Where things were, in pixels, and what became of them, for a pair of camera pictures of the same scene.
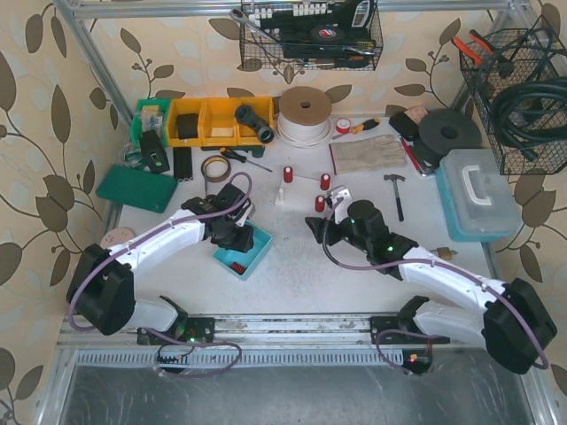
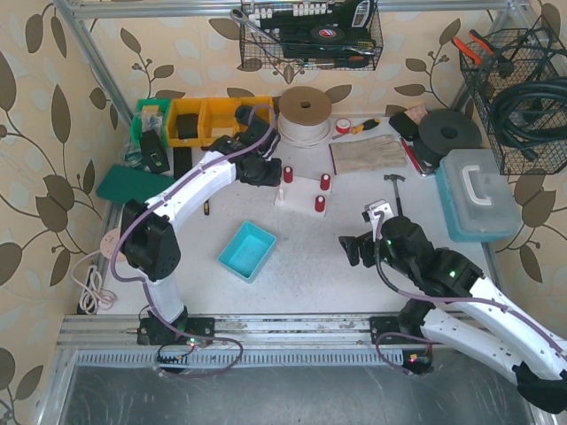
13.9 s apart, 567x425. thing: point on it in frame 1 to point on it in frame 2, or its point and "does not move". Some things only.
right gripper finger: x=316 y=223 to x=351 y=244
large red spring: x=325 y=181 does not move
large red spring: x=320 y=203 does not move
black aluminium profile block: x=182 y=163 does not move
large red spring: x=288 y=174 does not move
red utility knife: x=412 y=157 does not move
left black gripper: x=239 y=236 to x=269 y=171
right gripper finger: x=323 y=235 to x=353 y=254
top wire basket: x=310 y=34 does not move
